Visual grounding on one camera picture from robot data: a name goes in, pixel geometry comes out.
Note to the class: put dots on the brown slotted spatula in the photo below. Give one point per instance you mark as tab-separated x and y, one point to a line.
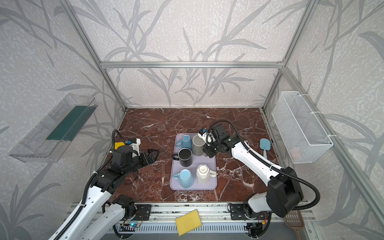
295	221

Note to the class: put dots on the yellow sponge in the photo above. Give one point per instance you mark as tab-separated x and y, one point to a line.
188	222

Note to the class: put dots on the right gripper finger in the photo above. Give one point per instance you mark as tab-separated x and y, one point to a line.
207	148
211	153

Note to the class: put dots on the lavender plastic tray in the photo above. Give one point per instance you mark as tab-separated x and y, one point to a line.
196	186

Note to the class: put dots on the grey mug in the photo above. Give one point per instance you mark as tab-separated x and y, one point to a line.
198	146

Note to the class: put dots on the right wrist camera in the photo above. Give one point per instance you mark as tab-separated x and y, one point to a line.
206	136

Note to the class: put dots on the green circuit board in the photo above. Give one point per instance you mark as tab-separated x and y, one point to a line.
132	227

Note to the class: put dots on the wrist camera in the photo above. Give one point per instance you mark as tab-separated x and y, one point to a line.
206	136
134	143

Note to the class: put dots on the blue dotted square mug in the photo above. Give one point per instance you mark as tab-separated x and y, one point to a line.
184	142

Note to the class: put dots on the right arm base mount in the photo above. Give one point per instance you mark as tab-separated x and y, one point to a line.
240	212

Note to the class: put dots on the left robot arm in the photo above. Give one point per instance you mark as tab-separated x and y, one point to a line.
99	188

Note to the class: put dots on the white wire basket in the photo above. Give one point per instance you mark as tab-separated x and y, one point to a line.
304	136

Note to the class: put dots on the light blue mug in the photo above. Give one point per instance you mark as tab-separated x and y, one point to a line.
185	178

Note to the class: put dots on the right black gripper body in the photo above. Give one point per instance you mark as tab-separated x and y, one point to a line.
211	147

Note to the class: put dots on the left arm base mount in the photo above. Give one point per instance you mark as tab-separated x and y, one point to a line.
141	212

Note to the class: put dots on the black mug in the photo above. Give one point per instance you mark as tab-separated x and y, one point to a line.
184	156

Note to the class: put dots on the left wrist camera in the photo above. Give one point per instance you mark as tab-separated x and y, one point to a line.
134	143

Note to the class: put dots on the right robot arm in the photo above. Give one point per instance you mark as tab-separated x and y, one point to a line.
286	192

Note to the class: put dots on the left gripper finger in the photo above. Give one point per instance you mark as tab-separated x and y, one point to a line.
153	152
150	159

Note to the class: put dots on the yellow spatula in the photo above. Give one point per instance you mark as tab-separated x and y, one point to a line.
119	144

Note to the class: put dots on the clear plastic shelf bin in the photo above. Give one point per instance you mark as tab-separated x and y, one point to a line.
48	141

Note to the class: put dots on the light blue spatula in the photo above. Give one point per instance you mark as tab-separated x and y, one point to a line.
265	145

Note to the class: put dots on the white faceted mug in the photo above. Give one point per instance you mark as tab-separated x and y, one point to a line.
204	174

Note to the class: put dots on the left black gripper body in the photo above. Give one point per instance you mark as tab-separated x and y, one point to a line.
143	157

